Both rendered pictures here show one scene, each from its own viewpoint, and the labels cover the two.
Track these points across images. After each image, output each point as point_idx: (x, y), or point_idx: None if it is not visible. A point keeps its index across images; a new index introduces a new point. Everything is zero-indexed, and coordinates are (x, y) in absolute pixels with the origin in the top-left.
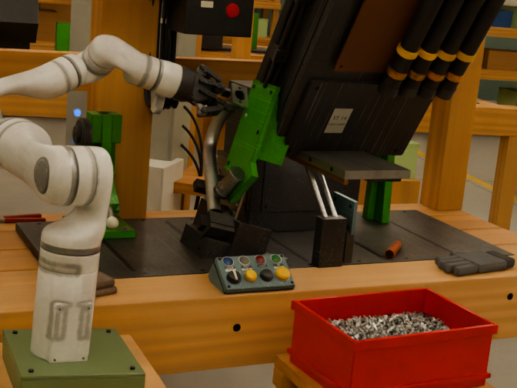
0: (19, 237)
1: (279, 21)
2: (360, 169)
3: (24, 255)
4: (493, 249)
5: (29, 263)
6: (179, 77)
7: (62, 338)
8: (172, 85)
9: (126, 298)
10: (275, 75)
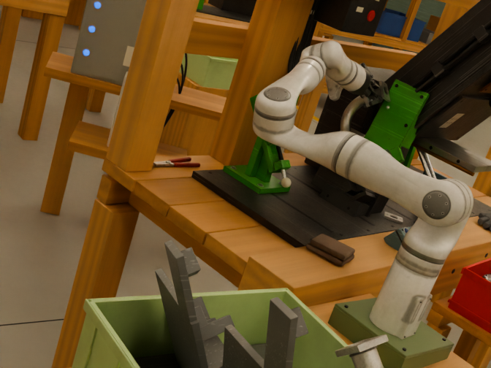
0: (203, 185)
1: (435, 42)
2: (480, 165)
3: (231, 208)
4: (484, 205)
5: (246, 219)
6: (364, 77)
7: (413, 321)
8: (359, 83)
9: (363, 263)
10: (428, 85)
